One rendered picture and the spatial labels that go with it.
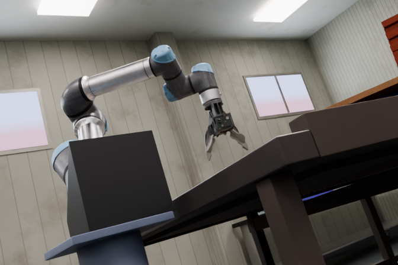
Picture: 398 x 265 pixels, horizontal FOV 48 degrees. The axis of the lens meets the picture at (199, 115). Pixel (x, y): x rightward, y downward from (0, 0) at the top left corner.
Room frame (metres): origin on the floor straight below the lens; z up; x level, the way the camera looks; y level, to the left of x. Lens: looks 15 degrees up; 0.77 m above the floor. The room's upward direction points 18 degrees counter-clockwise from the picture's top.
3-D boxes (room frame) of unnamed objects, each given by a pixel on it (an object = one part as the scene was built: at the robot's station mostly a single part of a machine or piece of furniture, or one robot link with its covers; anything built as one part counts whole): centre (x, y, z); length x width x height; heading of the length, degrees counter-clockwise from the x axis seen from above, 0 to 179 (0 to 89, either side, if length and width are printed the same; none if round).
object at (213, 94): (1.58, -0.06, 1.25); 0.08 x 0.08 x 0.05
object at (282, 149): (1.77, 0.33, 0.89); 2.08 x 0.08 x 0.06; 29
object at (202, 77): (1.58, -0.06, 1.33); 0.09 x 0.08 x 0.11; 81
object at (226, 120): (1.57, -0.06, 1.17); 0.09 x 0.08 x 0.12; 15
